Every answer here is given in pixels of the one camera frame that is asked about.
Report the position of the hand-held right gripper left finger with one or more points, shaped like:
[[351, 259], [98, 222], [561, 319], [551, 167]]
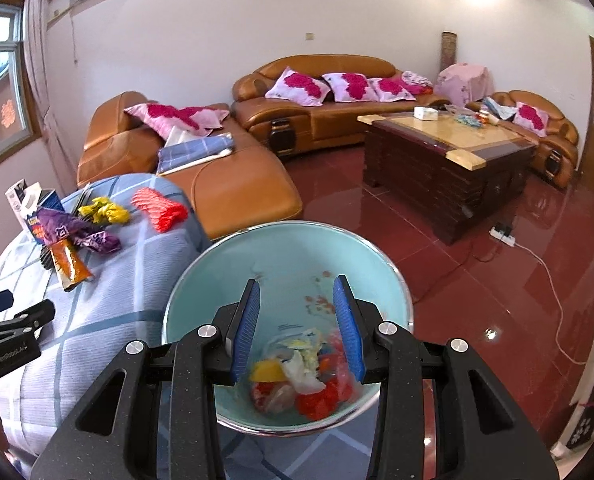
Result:
[[244, 340]]

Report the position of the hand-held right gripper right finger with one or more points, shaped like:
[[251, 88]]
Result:
[[349, 335]]

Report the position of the pink plastic bag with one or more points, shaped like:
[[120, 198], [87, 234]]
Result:
[[338, 360]]

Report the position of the orange yellow plastic wrapper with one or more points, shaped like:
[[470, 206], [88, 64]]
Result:
[[267, 371]]

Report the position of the yellow green plastic bag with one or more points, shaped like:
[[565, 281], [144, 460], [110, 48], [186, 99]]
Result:
[[302, 344]]

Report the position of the clear white plastic bag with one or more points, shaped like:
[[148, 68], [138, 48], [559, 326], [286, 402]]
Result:
[[302, 372]]

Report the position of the orange snack packet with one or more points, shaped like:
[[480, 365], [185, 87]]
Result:
[[69, 265]]

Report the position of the red plastic bag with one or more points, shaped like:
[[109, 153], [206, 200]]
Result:
[[317, 400]]

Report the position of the light blue enamel basin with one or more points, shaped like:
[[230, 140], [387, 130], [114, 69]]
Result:
[[277, 270]]

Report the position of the purple snack wrapper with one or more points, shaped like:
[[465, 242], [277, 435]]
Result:
[[99, 242], [62, 222]]

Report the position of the red foam net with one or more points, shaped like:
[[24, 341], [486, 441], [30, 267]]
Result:
[[159, 210]]

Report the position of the white black carton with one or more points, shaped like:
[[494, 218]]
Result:
[[19, 200]]

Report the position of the blue milk carton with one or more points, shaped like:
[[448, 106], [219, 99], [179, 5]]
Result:
[[52, 199]]

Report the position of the blue plaid tablecloth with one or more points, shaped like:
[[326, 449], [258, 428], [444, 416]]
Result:
[[137, 270]]

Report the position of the striped foil packet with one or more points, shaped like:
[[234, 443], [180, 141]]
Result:
[[84, 195]]

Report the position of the brown leather chaise sofa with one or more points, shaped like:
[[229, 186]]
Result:
[[247, 195]]

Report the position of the dark wooden coffee table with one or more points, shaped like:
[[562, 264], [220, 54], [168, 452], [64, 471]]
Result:
[[427, 180]]

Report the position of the white power strip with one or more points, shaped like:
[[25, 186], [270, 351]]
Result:
[[502, 235]]

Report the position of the blue plaid folded sheet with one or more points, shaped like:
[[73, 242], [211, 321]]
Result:
[[194, 152]]

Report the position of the white folded cloth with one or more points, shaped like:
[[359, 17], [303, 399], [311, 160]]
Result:
[[179, 136]]

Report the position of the brown leather three-seat sofa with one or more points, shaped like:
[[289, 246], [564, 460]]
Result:
[[337, 120]]

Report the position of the pale pink curtain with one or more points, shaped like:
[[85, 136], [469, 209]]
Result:
[[42, 85]]

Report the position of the pink floral pillow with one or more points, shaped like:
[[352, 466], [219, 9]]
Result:
[[531, 117], [389, 89], [174, 117], [297, 85], [349, 86]]

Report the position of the white tissue box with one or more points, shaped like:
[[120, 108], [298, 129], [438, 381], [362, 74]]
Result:
[[425, 113]]

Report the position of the pile of teal candies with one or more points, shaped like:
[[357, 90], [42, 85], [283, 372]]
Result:
[[468, 121]]

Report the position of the white floral printed stand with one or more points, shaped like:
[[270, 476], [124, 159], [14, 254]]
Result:
[[587, 410]]

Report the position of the pink floral folded cloth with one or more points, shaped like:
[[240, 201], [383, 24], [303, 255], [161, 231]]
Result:
[[417, 81]]

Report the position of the light blue cloth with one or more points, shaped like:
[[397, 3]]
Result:
[[499, 107]]

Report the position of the pink cloth cover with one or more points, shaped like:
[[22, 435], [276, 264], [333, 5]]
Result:
[[464, 85]]

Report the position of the brown leather armchair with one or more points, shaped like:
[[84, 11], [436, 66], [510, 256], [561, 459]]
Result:
[[562, 150]]

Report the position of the brown rolled mat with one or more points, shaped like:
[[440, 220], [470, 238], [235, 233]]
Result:
[[449, 52]]

